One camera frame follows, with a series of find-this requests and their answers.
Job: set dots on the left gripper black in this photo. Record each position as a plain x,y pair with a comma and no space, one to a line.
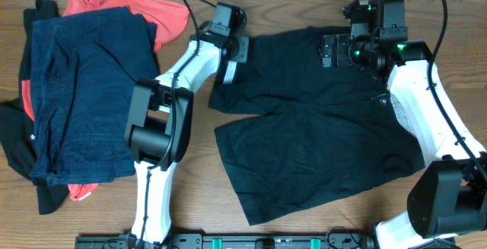
241,54

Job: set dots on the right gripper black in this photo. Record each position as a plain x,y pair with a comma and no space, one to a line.
342,43

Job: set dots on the black shorts with white lining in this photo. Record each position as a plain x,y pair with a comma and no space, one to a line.
307,134

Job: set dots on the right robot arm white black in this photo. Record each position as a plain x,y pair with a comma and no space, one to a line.
450,197

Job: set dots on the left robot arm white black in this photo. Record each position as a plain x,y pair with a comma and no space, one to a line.
159,126

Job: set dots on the red-orange garment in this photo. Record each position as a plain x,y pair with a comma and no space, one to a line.
171,19

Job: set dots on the navy blue folded shorts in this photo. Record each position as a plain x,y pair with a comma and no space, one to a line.
83,71

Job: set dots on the black garment under pile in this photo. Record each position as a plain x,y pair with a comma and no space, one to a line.
17,119

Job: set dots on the black mounting rail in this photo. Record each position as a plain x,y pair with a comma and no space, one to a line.
198,241

